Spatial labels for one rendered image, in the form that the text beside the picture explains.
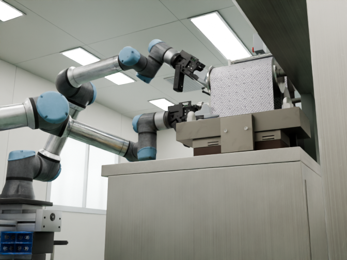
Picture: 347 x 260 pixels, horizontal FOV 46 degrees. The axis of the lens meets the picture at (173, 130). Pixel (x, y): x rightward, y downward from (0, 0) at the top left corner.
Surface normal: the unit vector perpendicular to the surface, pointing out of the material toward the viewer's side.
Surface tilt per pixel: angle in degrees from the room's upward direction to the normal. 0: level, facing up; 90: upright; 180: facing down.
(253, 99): 90
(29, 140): 90
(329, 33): 90
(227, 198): 90
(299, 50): 180
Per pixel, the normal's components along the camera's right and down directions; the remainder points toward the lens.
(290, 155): -0.47, -0.23
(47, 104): 0.53, -0.25
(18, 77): 0.88, -0.11
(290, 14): 0.00, 0.97
